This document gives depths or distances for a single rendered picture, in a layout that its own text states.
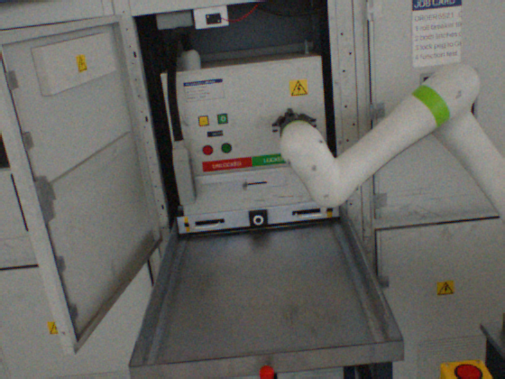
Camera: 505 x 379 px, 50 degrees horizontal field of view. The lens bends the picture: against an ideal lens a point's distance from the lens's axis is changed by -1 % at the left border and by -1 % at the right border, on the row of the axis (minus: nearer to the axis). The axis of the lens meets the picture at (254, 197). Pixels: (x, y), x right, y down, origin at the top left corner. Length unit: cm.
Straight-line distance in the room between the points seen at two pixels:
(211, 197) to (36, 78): 73
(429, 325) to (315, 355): 91
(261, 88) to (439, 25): 56
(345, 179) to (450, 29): 63
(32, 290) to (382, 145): 131
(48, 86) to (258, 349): 77
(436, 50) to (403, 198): 48
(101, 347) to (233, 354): 94
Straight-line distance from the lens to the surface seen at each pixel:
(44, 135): 135
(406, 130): 142
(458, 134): 161
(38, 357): 224
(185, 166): 166
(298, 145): 130
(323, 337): 130
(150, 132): 177
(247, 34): 247
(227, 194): 180
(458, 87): 148
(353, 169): 137
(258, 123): 173
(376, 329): 131
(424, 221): 193
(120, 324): 206
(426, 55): 176
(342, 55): 172
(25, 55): 133
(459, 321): 215
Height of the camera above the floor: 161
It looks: 21 degrees down
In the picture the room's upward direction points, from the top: 7 degrees counter-clockwise
